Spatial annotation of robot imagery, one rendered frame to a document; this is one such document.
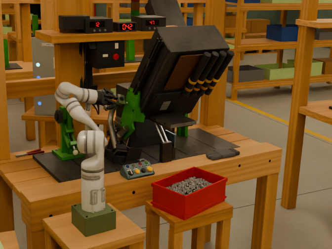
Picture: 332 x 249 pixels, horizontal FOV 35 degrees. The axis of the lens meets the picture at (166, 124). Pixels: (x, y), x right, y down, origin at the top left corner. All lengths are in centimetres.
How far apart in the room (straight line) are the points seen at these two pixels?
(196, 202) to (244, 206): 206
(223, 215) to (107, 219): 63
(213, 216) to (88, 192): 67
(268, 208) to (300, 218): 118
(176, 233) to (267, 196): 91
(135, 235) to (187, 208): 33
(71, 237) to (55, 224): 14
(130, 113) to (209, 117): 89
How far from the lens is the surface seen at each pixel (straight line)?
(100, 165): 207
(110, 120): 282
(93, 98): 266
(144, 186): 258
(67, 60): 289
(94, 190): 211
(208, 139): 316
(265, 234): 327
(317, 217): 442
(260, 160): 301
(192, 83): 262
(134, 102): 270
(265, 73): 835
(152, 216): 255
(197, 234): 277
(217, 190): 252
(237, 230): 405
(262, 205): 319
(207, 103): 344
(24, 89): 293
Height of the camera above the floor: 188
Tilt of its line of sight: 17 degrees down
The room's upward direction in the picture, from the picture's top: 2 degrees clockwise
